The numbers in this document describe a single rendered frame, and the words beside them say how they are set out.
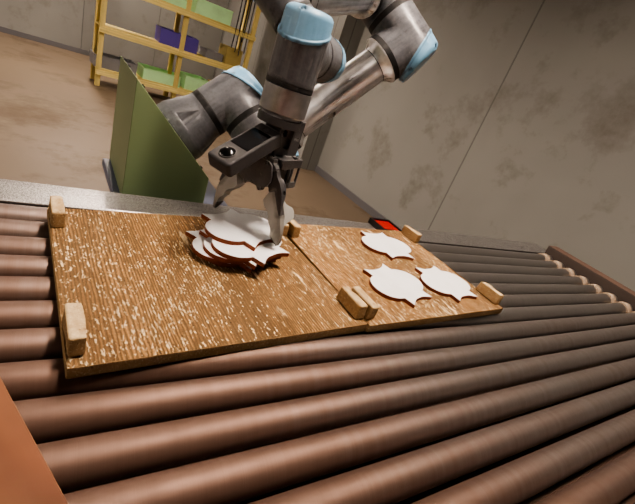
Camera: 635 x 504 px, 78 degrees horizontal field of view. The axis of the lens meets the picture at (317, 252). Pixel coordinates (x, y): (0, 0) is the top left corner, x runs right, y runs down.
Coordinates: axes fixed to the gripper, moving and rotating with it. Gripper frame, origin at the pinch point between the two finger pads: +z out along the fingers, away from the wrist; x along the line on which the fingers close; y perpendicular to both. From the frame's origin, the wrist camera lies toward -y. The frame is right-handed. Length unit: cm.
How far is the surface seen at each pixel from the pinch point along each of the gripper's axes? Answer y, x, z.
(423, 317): 14.5, -33.1, 4.0
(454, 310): 24.3, -36.9, 4.0
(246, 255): -5.8, -6.6, 0.6
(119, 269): -21.2, 2.3, 3.9
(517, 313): 46, -49, 6
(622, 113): 277, -60, -63
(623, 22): 291, -33, -113
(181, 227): -4.7, 9.1, 3.9
